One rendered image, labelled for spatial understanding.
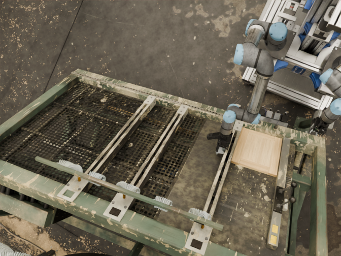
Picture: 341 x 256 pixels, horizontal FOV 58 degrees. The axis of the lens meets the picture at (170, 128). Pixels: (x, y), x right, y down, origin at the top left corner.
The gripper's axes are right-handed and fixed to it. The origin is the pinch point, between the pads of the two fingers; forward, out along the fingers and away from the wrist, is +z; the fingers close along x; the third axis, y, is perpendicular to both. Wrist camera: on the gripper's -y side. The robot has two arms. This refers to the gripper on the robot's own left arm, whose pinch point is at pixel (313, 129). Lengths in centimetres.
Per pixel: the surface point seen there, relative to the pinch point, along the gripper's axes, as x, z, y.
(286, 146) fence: -3.9, 41.0, -3.7
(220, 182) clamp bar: -34, 15, 52
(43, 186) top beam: -120, -1, 108
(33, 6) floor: -343, 123, -69
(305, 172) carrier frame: 20, 63, -1
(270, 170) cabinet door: -8.6, 31.1, 23.4
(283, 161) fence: -3.2, 33.3, 12.1
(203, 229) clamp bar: -32, -4, 84
